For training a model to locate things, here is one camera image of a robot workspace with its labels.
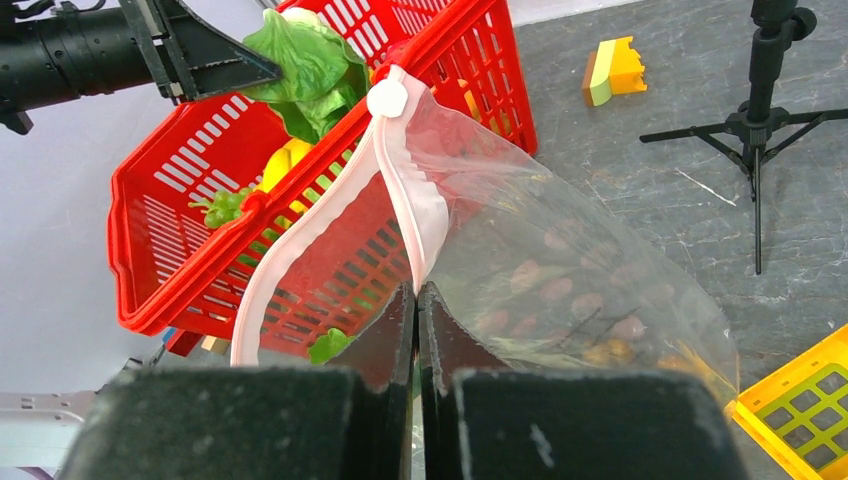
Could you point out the napa cabbage toy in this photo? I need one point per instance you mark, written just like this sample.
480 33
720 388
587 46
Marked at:
323 78

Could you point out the green grapes toy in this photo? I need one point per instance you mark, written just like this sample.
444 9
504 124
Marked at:
223 208

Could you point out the orange waffle toy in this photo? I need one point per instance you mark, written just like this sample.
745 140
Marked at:
798 413

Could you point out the clear zip top bag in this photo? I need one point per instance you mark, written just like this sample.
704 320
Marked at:
517 254

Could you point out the brown longan bunch toy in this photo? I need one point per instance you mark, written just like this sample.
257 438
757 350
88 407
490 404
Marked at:
613 340

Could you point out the microphone on black tripod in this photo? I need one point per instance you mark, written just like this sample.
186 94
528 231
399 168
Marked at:
757 132

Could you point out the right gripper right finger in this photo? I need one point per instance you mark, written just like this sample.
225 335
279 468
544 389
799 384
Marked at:
483 420

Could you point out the red plastic basket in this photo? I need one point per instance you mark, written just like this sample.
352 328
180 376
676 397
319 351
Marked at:
175 270

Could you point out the yellow banana bunch toy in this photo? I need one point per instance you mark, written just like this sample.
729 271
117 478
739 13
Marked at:
281 162

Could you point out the green leafy vegetable toy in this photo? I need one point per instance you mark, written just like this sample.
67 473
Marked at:
328 346

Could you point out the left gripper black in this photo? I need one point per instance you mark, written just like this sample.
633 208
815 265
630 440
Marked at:
54 52

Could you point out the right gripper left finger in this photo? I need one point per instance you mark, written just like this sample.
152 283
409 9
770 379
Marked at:
346 419

